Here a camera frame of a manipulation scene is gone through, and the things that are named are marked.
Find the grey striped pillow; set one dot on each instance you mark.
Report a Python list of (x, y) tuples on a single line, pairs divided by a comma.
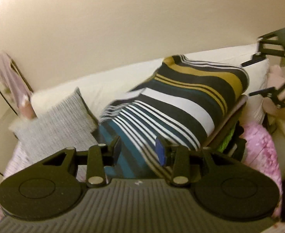
[(19, 161)]

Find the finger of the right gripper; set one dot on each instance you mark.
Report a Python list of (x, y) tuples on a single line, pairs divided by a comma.
[(268, 92), (254, 59)]

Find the hanging pink garment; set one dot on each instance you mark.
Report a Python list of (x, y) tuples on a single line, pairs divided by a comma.
[(12, 78)]

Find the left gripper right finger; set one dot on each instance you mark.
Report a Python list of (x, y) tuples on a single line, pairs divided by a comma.
[(177, 158)]

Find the grey checked cushion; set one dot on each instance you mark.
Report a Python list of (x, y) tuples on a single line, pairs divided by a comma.
[(68, 124)]

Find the striped knit sweater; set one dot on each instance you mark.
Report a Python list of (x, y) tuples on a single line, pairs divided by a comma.
[(184, 101)]

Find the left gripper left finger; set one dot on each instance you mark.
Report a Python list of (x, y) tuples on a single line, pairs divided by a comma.
[(99, 157)]

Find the pink floral bed blanket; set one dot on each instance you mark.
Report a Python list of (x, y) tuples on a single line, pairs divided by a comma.
[(261, 155)]

